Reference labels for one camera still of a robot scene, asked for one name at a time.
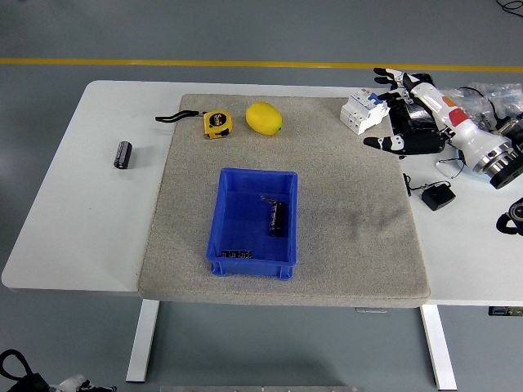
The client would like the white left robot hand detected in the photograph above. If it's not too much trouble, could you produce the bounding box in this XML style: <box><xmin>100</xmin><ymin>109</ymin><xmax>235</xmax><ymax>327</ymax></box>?
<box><xmin>56</xmin><ymin>373</ymin><xmax>118</xmax><ymax>392</ymax></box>

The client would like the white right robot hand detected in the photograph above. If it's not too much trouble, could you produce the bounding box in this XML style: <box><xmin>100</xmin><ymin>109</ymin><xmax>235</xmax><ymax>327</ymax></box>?
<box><xmin>363</xmin><ymin>66</ymin><xmax>512</xmax><ymax>167</ymax></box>

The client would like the dark brown cylindrical battery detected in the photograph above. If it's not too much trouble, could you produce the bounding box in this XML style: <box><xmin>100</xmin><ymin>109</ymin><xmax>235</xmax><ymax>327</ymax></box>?
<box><xmin>267</xmin><ymin>200</ymin><xmax>288</xmax><ymax>238</ymax></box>

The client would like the blue plastic box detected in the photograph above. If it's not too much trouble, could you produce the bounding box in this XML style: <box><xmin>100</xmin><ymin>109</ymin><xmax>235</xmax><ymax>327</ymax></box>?
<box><xmin>206</xmin><ymin>166</ymin><xmax>299</xmax><ymax>283</ymax></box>

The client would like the clear bag of screws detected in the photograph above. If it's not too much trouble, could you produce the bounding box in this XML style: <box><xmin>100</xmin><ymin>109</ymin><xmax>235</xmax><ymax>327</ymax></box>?
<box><xmin>449</xmin><ymin>81</ymin><xmax>523</xmax><ymax>127</ymax></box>

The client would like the black wrapped pack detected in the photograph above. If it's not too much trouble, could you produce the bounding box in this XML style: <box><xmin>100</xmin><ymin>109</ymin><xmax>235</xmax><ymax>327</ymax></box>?
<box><xmin>387</xmin><ymin>73</ymin><xmax>455</xmax><ymax>156</ymax></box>

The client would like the white table leg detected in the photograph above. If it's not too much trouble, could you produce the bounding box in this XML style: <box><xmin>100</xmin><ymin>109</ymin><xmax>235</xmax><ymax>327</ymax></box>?
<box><xmin>420</xmin><ymin>304</ymin><xmax>458</xmax><ymax>391</ymax></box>
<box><xmin>125</xmin><ymin>300</ymin><xmax>160</xmax><ymax>383</ymax></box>

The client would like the white circuit breaker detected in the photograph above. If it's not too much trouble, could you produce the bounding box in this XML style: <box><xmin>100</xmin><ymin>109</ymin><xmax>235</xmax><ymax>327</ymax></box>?
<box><xmin>339</xmin><ymin>90</ymin><xmax>390</xmax><ymax>136</ymax></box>

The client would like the grey-brown table mat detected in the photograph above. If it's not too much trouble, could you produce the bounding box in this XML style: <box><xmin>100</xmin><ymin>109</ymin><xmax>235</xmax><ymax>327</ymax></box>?
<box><xmin>136</xmin><ymin>93</ymin><xmax>432</xmax><ymax>308</ymax></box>

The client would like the black table control panel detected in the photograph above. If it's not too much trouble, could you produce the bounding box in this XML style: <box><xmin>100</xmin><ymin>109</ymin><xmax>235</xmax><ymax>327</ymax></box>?
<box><xmin>488</xmin><ymin>305</ymin><xmax>523</xmax><ymax>317</ymax></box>

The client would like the yellow lemon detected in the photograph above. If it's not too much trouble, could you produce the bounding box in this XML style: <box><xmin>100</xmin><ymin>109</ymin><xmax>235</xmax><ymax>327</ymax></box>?
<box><xmin>244</xmin><ymin>101</ymin><xmax>284</xmax><ymax>135</ymax></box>

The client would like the yellow tape measure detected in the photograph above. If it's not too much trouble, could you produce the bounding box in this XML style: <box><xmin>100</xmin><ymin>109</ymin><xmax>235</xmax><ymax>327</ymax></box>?
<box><xmin>154</xmin><ymin>109</ymin><xmax>233</xmax><ymax>140</ymax></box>

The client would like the thin black wire loop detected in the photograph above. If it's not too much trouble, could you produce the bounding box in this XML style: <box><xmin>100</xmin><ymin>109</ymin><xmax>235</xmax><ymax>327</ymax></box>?
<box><xmin>434</xmin><ymin>156</ymin><xmax>467</xmax><ymax>180</ymax></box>

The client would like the black plug adapter with cord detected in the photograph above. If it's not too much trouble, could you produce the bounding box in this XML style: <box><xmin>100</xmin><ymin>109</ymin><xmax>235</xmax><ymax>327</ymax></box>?
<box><xmin>402</xmin><ymin>172</ymin><xmax>457</xmax><ymax>212</ymax></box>

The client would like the black floor cable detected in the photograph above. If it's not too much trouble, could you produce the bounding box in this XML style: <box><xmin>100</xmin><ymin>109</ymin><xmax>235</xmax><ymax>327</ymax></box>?
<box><xmin>496</xmin><ymin>0</ymin><xmax>523</xmax><ymax>17</ymax></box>

